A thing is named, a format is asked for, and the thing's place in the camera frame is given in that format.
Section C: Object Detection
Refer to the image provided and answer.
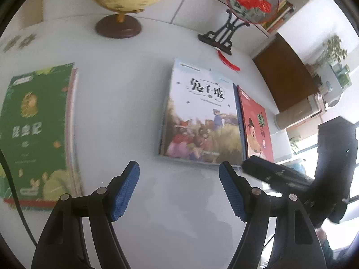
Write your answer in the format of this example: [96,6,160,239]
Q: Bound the green potted plant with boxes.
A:
[289,136,302,154]

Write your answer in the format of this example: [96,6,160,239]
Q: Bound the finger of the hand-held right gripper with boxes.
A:
[242,155,284,185]

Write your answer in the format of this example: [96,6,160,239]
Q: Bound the red cartoon cover book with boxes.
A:
[237,85,275,163]

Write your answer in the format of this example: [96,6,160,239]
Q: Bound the person's right forearm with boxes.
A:
[315,227,351,261]

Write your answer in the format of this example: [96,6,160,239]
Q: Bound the black cable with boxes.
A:
[0,146,38,245]

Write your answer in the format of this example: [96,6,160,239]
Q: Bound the light blue tissue pack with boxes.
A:
[283,157,307,176]

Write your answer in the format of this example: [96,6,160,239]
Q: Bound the red tassel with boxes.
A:
[216,49,241,72]

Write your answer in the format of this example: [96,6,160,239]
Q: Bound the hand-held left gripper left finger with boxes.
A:
[31,161,141,269]

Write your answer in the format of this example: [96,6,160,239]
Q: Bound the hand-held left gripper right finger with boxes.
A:
[219,161,328,269]

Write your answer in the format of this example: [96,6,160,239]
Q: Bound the row of pale spine books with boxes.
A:
[196,0,295,33]

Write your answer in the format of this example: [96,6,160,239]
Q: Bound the glass vase with green stems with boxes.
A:
[317,35,348,76]

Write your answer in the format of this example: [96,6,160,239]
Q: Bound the bright green insect cover book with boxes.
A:
[0,62,76,210]

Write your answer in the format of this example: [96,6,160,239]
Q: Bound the green white cartons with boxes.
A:
[331,63,352,86]

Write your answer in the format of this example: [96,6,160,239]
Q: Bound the rabbit field cover book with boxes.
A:
[158,58,248,169]

